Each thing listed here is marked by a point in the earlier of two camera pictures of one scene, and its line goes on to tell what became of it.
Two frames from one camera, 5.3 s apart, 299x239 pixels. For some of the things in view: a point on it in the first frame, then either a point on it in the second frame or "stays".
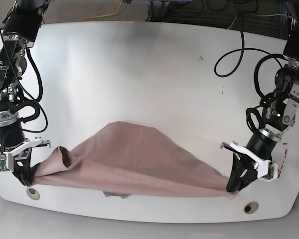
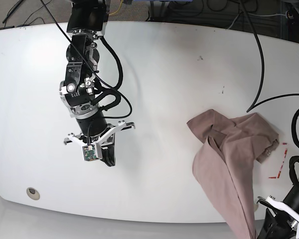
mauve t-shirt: [121, 159] to [224, 166]
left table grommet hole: [33, 193] stays
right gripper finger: [233, 181] to [275, 226]
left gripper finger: [22, 169] to [108, 148]
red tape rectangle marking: [282, 164] stays
